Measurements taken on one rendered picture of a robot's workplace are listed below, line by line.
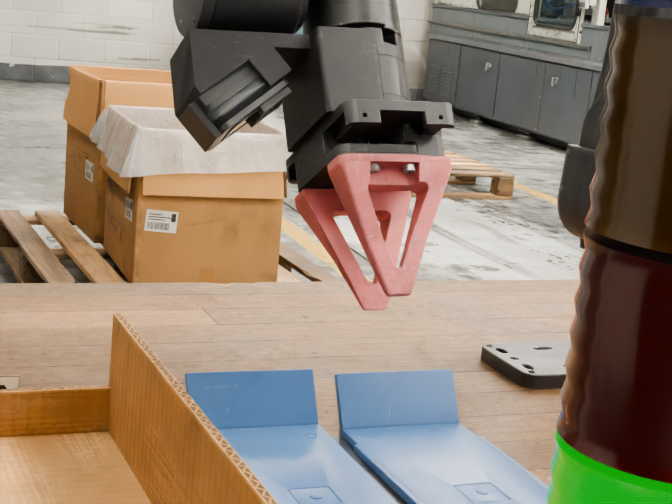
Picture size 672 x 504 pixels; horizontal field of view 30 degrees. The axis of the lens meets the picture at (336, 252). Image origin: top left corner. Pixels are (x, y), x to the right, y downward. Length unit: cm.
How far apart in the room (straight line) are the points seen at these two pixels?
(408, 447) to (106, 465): 15
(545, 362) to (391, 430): 23
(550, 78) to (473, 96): 134
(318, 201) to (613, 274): 53
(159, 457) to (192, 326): 33
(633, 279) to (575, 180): 69
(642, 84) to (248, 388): 49
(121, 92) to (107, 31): 687
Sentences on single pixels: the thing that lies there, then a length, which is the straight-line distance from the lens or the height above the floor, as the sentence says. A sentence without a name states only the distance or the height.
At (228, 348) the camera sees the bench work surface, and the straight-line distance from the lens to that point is 86.
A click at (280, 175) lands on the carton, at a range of 400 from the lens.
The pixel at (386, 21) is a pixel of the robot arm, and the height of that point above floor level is 113.
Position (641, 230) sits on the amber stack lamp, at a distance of 19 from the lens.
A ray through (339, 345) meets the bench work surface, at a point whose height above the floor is 90.
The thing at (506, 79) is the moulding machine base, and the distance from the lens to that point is 1054.
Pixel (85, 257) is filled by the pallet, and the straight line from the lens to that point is 432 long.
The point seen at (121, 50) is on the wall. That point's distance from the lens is 1135.
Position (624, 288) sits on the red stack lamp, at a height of 111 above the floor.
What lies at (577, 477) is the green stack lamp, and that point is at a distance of 21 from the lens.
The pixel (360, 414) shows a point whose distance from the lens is 67.
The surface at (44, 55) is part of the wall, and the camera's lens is 1126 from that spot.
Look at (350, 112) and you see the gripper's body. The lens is 67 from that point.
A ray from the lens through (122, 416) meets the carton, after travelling 66.
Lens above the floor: 116
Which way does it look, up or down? 12 degrees down
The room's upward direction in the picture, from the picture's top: 6 degrees clockwise
